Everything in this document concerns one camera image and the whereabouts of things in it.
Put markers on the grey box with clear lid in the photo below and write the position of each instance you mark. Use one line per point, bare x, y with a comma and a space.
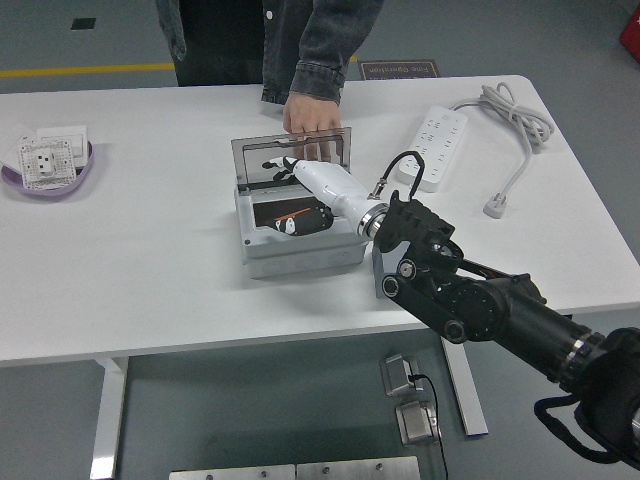
300, 262

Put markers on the person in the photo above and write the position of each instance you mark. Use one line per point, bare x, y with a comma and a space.
225, 40

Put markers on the grey holder block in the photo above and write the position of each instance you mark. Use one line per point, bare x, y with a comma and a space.
380, 261

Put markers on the white power strip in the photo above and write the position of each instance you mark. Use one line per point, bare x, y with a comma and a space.
440, 135

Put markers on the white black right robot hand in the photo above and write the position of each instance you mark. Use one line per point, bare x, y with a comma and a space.
325, 181

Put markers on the purple shallow bowl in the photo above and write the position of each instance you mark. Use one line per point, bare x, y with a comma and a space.
47, 193

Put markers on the white wall switch panel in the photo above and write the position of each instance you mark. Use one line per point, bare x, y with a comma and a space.
70, 136

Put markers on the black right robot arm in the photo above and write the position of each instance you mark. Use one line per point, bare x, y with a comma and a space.
500, 305

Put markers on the white patterned socket module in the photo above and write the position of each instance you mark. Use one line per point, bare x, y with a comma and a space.
45, 162

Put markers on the white table leg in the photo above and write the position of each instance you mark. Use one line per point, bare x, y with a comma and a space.
107, 425
465, 390

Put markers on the white printed card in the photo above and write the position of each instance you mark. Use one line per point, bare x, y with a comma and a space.
14, 142

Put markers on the metal foot pedal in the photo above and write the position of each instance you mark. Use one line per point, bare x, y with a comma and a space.
397, 377
416, 424

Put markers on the person's left forearm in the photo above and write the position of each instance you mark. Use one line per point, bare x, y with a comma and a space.
330, 50

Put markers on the person's left hand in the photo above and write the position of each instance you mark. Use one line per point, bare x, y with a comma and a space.
312, 115

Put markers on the red object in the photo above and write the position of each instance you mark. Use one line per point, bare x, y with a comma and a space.
631, 30

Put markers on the dark floor sign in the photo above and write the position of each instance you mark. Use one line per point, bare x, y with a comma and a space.
398, 70

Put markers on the orange cylinder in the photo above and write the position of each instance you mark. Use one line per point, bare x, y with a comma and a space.
291, 216

